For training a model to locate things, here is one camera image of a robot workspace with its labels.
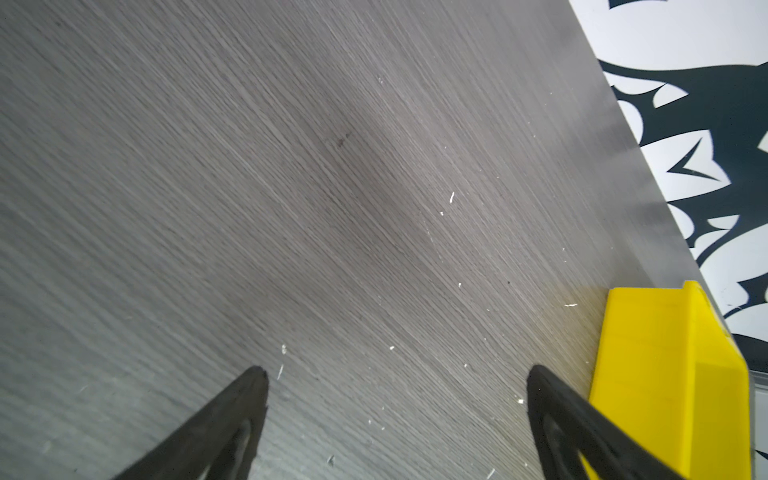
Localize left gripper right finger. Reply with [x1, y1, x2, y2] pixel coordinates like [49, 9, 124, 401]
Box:
[526, 364, 680, 479]

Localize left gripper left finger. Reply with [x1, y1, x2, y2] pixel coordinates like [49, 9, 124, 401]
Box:
[116, 366, 269, 479]

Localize yellow plastic bin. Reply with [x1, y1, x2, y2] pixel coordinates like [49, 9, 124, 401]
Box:
[589, 281, 754, 479]

